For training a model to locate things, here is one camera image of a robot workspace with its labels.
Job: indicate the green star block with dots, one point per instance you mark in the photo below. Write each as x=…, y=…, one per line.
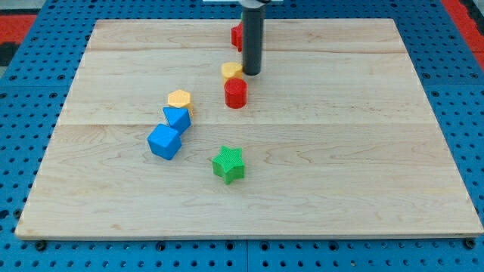
x=229, y=164

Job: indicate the red star block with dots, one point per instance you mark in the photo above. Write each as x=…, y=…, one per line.
x=237, y=36

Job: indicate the red cylinder block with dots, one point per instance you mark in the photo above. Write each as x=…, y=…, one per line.
x=235, y=93

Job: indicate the blue triangle block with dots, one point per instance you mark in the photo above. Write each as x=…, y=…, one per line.
x=177, y=118

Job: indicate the yellow cylinder block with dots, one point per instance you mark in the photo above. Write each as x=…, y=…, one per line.
x=231, y=70

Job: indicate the yellow hexagon block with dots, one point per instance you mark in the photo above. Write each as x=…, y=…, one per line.
x=180, y=99

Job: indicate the blue cube block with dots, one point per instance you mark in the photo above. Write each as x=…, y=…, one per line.
x=164, y=141

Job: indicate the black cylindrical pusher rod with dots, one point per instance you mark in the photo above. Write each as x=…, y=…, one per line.
x=253, y=15

